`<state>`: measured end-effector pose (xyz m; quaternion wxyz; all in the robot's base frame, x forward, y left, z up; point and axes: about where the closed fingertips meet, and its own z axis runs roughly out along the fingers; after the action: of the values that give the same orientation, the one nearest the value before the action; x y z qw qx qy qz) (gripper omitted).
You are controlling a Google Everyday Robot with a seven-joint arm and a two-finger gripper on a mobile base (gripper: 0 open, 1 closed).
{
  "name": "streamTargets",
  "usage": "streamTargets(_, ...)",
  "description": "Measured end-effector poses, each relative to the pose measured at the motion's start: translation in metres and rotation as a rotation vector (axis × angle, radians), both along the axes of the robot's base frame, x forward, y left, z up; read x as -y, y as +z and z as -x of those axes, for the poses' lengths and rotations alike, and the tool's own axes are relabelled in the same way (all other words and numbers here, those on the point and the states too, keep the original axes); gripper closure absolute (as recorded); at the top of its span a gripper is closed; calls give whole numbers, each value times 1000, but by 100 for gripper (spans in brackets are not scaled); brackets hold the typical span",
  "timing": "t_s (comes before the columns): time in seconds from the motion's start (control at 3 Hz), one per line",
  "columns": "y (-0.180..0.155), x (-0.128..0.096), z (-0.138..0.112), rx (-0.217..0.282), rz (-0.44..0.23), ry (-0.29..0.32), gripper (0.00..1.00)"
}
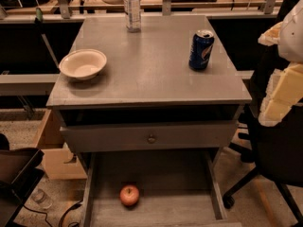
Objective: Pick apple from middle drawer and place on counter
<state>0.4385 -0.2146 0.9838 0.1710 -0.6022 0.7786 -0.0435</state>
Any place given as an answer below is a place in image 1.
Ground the clear glass on floor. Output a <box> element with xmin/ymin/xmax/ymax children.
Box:
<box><xmin>31</xmin><ymin>188</ymin><xmax>53</xmax><ymax>210</ymax></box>

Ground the black floor cable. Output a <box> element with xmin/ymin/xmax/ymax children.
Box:
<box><xmin>23</xmin><ymin>200</ymin><xmax>83</xmax><ymax>227</ymax></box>

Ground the cardboard box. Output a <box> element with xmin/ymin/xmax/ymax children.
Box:
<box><xmin>32</xmin><ymin>110</ymin><xmax>87</xmax><ymax>180</ymax></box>

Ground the grey open middle drawer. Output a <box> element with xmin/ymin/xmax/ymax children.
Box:
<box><xmin>80</xmin><ymin>149</ymin><xmax>242</xmax><ymax>227</ymax></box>

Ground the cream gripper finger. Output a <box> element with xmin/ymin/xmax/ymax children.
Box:
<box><xmin>258</xmin><ymin>62</ymin><xmax>303</xmax><ymax>127</ymax></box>
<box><xmin>258</xmin><ymin>22</ymin><xmax>282</xmax><ymax>46</ymax></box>

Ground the grey top drawer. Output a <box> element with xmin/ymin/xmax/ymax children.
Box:
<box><xmin>59</xmin><ymin>104</ymin><xmax>240</xmax><ymax>154</ymax></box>

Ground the grey wooden drawer cabinet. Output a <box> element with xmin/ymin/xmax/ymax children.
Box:
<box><xmin>45</xmin><ymin>14</ymin><xmax>253</xmax><ymax>227</ymax></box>

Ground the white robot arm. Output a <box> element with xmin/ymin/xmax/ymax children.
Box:
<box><xmin>258</xmin><ymin>0</ymin><xmax>303</xmax><ymax>127</ymax></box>

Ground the black office chair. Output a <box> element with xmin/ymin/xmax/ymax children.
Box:
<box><xmin>222</xmin><ymin>0</ymin><xmax>303</xmax><ymax>227</ymax></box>

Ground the white ceramic bowl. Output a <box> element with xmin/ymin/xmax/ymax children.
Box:
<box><xmin>59</xmin><ymin>49</ymin><xmax>107</xmax><ymax>80</ymax></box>

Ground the red apple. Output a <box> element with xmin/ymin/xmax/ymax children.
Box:
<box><xmin>119</xmin><ymin>184</ymin><xmax>140</xmax><ymax>206</ymax></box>

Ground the black bin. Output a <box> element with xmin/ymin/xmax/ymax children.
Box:
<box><xmin>0</xmin><ymin>133</ymin><xmax>44</xmax><ymax>227</ymax></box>

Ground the blue soda can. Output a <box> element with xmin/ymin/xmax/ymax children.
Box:
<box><xmin>189</xmin><ymin>29</ymin><xmax>215</xmax><ymax>70</ymax></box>

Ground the clear plastic water bottle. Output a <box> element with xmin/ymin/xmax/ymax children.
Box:
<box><xmin>123</xmin><ymin>0</ymin><xmax>141</xmax><ymax>32</ymax></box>

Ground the round metal drawer knob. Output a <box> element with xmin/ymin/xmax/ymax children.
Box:
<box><xmin>147</xmin><ymin>134</ymin><xmax>156</xmax><ymax>144</ymax></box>

